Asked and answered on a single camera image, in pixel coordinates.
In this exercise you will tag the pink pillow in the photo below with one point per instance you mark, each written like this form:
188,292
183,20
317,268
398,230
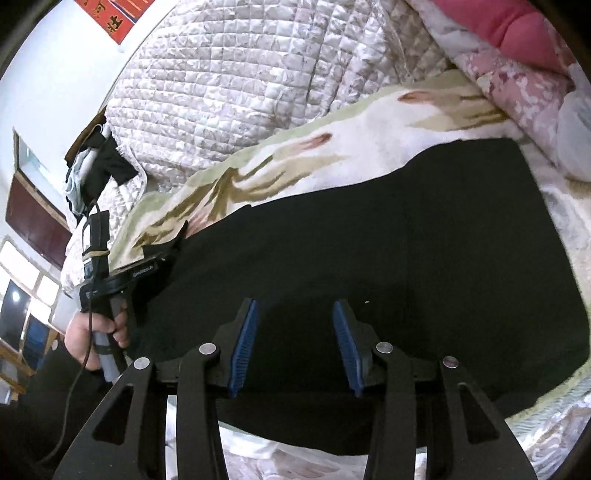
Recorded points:
503,27

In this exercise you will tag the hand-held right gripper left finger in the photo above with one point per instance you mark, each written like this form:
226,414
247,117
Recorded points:
242,344

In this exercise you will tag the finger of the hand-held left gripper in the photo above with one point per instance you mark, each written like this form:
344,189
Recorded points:
171,247

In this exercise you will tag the window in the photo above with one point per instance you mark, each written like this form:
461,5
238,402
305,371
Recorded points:
25,304

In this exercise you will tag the pink floral quilt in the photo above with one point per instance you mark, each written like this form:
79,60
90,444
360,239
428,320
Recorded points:
517,87

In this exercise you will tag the black pants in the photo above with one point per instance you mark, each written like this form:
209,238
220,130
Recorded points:
369,258

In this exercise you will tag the person's left forearm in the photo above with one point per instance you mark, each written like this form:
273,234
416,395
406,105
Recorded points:
41,415

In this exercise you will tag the person's left hand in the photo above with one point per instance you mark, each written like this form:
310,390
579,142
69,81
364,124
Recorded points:
83,334

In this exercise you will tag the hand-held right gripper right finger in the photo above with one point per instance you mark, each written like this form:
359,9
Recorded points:
346,344

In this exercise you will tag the red wall poster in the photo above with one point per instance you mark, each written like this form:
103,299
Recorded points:
113,18

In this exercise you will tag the quilted leaf-print bedspread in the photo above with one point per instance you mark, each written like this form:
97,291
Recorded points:
231,78

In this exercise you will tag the floral fleece blanket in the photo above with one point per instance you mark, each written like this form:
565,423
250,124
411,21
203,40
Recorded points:
295,152

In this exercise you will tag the pile of clothes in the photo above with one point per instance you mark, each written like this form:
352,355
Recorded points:
104,166

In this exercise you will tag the brown wooden cabinet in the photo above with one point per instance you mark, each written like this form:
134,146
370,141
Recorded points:
37,217

